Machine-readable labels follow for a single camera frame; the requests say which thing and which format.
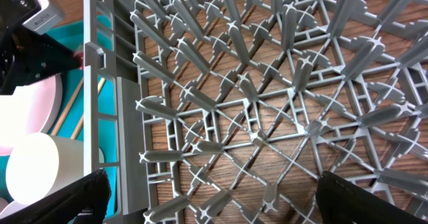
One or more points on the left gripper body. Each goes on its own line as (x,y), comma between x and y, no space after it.
(13,14)

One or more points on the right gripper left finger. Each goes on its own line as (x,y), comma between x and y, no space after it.
(83,201)

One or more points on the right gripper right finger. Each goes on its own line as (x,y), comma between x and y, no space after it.
(340,201)

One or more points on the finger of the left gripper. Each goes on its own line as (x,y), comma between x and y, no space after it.
(27,58)

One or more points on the red snack wrapper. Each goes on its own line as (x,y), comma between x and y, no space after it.
(78,55)

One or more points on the large white plate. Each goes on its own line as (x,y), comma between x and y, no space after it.
(32,108)

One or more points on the white paper cup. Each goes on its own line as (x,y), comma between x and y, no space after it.
(43,141)

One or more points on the grey bowl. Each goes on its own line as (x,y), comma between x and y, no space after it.
(10,207)

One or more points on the grey dishwasher rack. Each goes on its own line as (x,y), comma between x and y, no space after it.
(229,111)

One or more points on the teal serving tray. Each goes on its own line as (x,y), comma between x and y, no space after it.
(71,36)

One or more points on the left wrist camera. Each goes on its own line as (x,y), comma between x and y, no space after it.
(46,18)

